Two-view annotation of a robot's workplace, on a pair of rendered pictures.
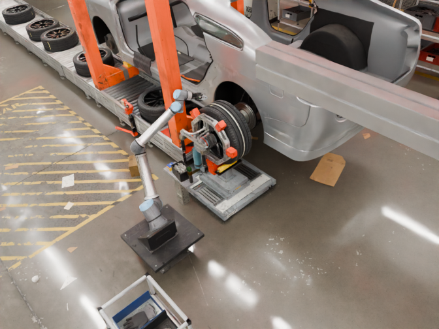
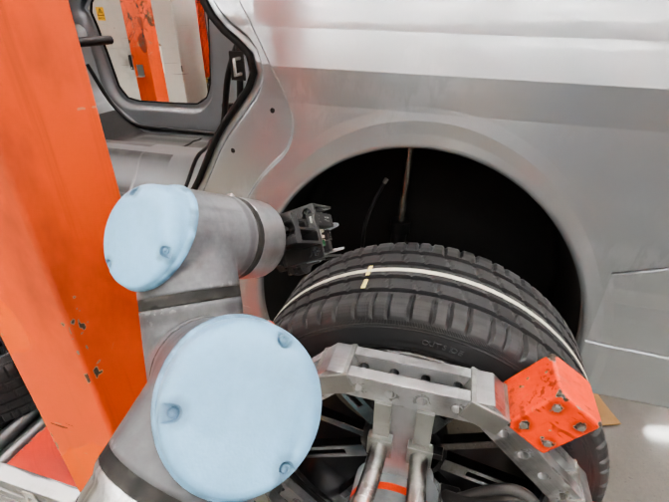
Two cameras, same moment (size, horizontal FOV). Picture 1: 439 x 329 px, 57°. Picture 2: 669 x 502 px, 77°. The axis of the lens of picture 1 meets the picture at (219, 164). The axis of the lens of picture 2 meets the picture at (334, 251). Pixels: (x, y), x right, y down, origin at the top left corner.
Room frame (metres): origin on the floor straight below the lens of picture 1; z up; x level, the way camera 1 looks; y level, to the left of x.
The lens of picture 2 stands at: (3.05, 0.40, 1.56)
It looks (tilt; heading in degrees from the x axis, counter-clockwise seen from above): 30 degrees down; 324
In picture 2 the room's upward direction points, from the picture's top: straight up
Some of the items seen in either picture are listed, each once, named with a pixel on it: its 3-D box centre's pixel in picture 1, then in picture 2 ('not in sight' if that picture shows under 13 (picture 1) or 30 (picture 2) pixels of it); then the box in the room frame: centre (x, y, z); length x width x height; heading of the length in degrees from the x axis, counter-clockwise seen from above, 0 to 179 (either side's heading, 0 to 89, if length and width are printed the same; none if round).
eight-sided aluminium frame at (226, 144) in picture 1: (210, 140); (395, 486); (3.33, 0.07, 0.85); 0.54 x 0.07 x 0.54; 38
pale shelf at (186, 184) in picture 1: (180, 174); not in sight; (3.30, 0.44, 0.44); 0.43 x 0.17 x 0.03; 38
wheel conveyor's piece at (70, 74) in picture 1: (99, 74); not in sight; (6.40, 1.90, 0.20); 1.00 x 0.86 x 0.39; 38
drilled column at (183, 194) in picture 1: (181, 188); not in sight; (3.32, 0.46, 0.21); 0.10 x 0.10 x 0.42; 38
